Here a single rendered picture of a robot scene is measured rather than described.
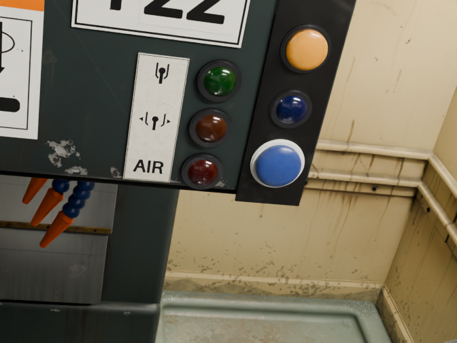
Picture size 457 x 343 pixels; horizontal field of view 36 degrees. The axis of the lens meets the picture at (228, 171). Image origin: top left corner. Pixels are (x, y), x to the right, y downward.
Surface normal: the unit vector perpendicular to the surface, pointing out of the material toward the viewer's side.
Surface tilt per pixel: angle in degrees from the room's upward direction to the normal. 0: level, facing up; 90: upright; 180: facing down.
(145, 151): 90
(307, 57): 94
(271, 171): 91
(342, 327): 0
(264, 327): 0
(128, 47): 90
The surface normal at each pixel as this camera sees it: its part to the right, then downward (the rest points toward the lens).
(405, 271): -0.98, -0.09
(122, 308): 0.22, -0.24
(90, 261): 0.13, 0.51
